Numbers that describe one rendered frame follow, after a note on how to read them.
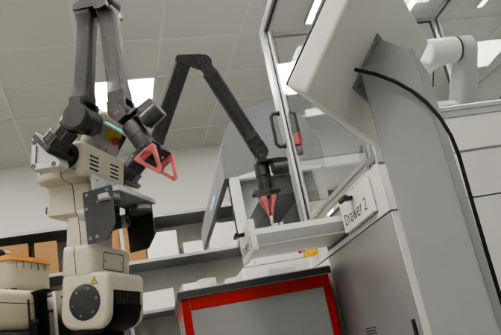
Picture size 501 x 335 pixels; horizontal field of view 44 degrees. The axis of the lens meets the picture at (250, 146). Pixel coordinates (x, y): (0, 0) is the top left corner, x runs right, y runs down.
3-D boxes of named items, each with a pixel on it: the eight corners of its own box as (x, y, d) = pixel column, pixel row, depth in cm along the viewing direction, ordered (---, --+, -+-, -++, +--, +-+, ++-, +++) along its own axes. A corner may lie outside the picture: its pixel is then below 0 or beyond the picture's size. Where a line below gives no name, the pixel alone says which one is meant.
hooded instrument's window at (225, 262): (243, 268, 301) (227, 180, 316) (215, 307, 466) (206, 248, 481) (457, 231, 322) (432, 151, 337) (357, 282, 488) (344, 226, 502)
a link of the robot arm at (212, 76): (193, 63, 228) (194, 62, 217) (206, 54, 228) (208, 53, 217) (255, 159, 235) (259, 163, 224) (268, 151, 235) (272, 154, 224)
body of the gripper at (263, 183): (252, 199, 229) (248, 180, 231) (279, 195, 231) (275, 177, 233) (254, 195, 223) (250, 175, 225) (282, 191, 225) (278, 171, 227)
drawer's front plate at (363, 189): (372, 213, 183) (363, 177, 187) (345, 233, 210) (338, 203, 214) (377, 211, 184) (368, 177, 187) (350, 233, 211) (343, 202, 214)
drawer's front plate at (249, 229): (253, 250, 207) (247, 218, 210) (243, 265, 234) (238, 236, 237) (259, 249, 207) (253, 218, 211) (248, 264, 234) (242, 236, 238)
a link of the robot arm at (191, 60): (177, 45, 226) (177, 44, 216) (212, 58, 228) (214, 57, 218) (138, 160, 229) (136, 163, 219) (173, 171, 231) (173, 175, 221)
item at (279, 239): (257, 246, 209) (254, 228, 211) (247, 260, 233) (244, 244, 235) (368, 227, 217) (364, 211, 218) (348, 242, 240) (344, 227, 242)
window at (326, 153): (370, 155, 189) (303, -95, 220) (309, 221, 268) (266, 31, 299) (371, 155, 189) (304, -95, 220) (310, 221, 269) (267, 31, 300)
